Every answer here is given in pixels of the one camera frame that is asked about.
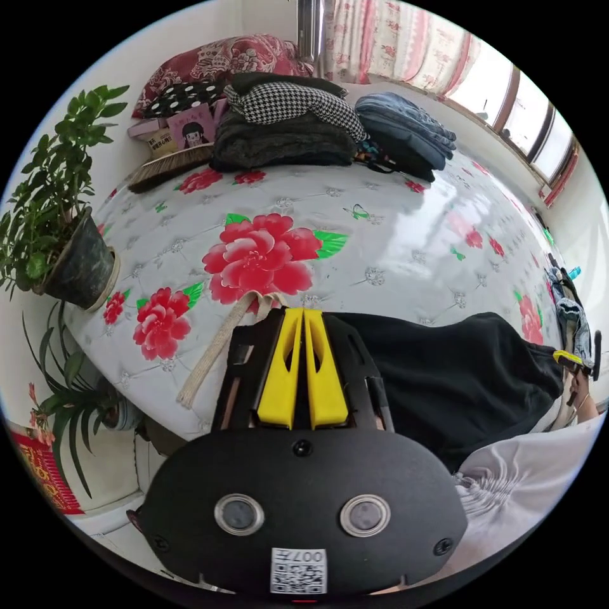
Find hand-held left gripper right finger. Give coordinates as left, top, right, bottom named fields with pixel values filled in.
left=303, top=308, right=349, bottom=428

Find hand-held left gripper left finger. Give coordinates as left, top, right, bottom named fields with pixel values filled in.
left=257, top=308, right=304, bottom=426

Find black long pants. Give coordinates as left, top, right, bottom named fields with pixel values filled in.
left=327, top=311, right=566, bottom=473

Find potted long-leaf plant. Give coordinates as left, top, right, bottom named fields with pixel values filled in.
left=22, top=299, right=143, bottom=498

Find person's right hand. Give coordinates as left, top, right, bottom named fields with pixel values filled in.
left=567, top=374, right=601, bottom=421

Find person's body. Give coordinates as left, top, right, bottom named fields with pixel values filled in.
left=449, top=417, right=603, bottom=579

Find bed with red flower sheet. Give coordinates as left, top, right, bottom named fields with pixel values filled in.
left=62, top=81, right=589, bottom=476

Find brown bed brush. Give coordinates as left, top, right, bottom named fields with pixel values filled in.
left=127, top=144, right=216, bottom=195

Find pile of clothes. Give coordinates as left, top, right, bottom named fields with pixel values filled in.
left=211, top=72, right=459, bottom=184

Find potted leafy green plant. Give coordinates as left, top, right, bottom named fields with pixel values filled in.
left=0, top=84, right=130, bottom=313

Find black white-dotted pillow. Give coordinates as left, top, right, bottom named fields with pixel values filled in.
left=141, top=79, right=230, bottom=120

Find red patterned rolled blanket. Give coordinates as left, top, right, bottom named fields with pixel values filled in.
left=132, top=34, right=316, bottom=120

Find pink flowered curtain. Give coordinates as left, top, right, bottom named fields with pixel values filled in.
left=323, top=0, right=482, bottom=98

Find beige woven strap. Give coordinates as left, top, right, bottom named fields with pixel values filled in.
left=176, top=291, right=287, bottom=410

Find window with brown frame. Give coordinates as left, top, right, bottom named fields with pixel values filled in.
left=442, top=60, right=582, bottom=208

